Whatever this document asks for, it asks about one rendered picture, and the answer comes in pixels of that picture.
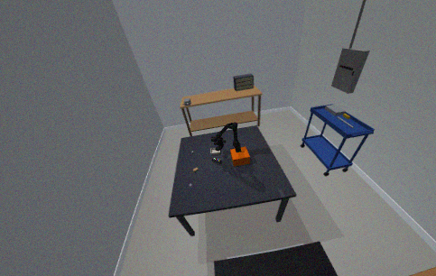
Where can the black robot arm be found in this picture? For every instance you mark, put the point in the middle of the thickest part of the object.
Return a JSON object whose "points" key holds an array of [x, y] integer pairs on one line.
{"points": [[218, 138]]}

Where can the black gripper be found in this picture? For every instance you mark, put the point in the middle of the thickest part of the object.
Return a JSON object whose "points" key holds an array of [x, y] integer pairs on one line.
{"points": [[220, 145]]}

